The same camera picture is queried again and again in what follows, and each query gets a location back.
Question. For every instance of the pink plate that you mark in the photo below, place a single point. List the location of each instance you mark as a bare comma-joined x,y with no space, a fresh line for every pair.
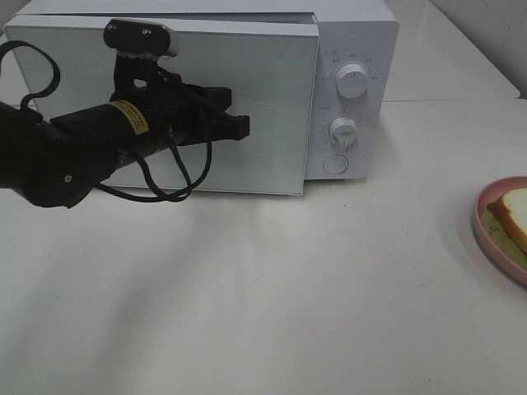
488,194

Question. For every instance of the white microwave door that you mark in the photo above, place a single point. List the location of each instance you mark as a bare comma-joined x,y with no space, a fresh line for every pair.
269,68

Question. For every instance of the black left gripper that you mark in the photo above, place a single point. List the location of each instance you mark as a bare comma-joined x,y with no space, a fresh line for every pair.
195,114

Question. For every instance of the upper white power knob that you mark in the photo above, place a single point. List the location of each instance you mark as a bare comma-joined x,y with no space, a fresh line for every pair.
352,79

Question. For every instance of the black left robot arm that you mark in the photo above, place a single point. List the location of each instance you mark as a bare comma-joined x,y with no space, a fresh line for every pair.
57,162

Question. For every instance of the round white door button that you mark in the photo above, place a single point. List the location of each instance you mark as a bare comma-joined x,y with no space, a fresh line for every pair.
335,164

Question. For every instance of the white microwave oven body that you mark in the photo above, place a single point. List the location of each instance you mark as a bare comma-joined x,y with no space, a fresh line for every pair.
365,31

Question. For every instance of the white bread sandwich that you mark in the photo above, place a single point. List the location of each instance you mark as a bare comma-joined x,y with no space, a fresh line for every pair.
505,223

